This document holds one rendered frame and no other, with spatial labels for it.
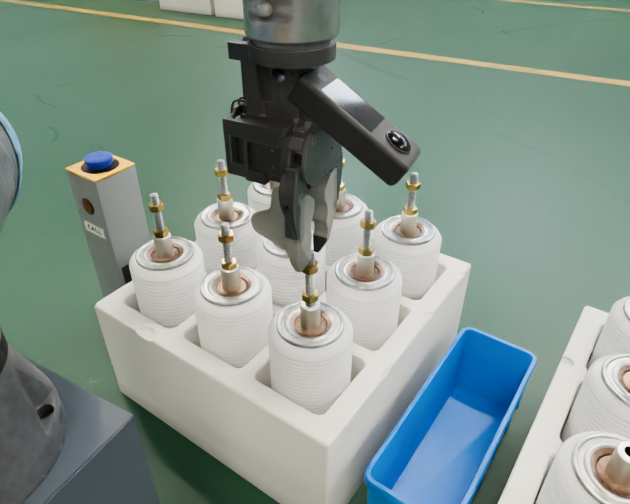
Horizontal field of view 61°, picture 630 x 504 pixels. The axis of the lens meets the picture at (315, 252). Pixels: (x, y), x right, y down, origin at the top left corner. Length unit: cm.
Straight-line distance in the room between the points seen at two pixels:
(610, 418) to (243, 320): 39
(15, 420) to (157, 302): 33
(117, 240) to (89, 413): 42
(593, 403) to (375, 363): 23
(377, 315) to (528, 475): 23
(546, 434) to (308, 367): 26
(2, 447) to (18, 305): 74
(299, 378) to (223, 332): 11
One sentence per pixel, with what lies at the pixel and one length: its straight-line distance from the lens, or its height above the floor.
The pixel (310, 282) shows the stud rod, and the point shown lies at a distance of 55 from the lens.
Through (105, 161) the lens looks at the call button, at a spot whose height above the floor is 33.
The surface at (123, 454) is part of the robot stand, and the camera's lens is 49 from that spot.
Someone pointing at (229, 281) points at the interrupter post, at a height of 27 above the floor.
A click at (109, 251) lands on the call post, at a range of 87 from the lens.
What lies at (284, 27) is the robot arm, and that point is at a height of 57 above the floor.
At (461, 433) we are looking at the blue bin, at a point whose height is 0.
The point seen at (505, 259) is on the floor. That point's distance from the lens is 119.
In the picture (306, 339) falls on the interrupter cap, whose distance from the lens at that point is 58.
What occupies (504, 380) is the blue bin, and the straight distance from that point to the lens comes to 85.
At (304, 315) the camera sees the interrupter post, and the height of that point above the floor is 27.
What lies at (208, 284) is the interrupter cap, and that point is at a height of 25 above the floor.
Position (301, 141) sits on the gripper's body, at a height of 48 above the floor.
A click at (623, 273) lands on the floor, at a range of 125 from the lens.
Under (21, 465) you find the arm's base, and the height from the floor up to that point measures 33.
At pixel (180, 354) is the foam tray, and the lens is 68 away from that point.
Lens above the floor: 66
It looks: 35 degrees down
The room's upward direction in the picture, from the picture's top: straight up
